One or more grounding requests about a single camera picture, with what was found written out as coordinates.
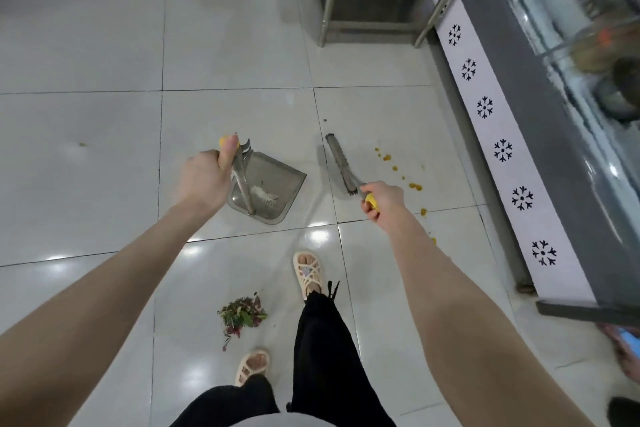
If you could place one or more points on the person's right forearm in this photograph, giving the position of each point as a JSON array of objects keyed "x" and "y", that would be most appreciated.
[{"x": 475, "y": 341}]

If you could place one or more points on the grey glass display freezer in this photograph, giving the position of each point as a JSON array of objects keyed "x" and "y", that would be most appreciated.
[{"x": 550, "y": 141}]

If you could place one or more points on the person's right beige sandal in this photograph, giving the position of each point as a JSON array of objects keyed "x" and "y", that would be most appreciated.
[{"x": 307, "y": 274}]

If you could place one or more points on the person's black trousers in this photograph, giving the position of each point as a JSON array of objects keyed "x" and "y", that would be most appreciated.
[{"x": 325, "y": 366}]

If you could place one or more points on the person's left beige sandal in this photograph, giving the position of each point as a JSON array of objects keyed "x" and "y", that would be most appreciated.
[{"x": 252, "y": 366}]

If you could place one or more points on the person's white shirt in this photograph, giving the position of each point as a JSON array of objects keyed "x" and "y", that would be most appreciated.
[{"x": 290, "y": 421}]

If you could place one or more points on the person's right hand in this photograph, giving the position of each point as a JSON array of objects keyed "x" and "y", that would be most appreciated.
[{"x": 392, "y": 206}]

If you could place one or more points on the grey broom with yellow cap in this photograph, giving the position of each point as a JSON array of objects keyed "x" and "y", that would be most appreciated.
[{"x": 340, "y": 161}]

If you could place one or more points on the leaf debris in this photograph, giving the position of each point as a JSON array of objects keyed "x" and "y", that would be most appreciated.
[{"x": 242, "y": 314}]

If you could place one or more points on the black trash bin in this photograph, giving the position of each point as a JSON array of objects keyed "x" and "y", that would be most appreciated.
[{"x": 625, "y": 414}]

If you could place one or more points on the person's beige sandal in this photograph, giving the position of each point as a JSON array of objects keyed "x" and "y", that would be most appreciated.
[
  {"x": 307, "y": 274},
  {"x": 252, "y": 366}
]

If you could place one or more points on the person's left forearm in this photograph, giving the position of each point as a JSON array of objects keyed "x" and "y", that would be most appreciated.
[{"x": 75, "y": 326}]

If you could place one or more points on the person's left hand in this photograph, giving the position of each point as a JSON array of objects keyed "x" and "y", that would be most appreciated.
[{"x": 205, "y": 184}]

